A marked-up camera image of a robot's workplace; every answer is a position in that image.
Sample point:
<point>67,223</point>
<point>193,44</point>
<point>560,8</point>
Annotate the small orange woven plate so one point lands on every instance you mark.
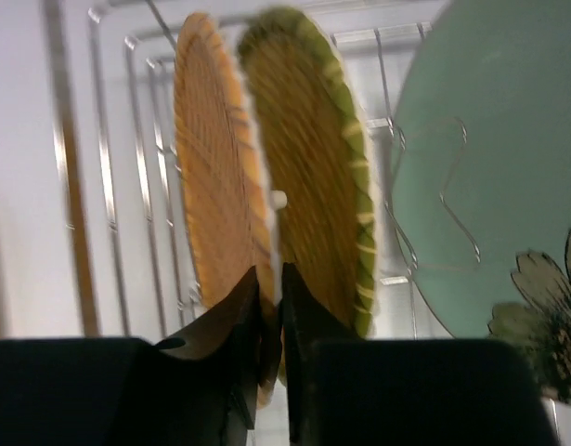
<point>225,182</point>

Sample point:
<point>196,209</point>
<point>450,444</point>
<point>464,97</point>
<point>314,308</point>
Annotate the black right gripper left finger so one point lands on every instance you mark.
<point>196,387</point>

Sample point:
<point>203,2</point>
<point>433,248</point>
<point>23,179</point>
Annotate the green rimmed woven plate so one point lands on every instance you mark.
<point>318,154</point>

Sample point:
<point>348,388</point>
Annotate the metal wire dish rack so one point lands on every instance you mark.
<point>118,65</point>

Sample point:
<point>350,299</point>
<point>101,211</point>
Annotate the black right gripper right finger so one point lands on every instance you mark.
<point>343,390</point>

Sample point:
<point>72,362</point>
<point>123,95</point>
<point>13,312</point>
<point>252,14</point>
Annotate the teal floral ceramic plate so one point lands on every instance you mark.
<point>483,188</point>

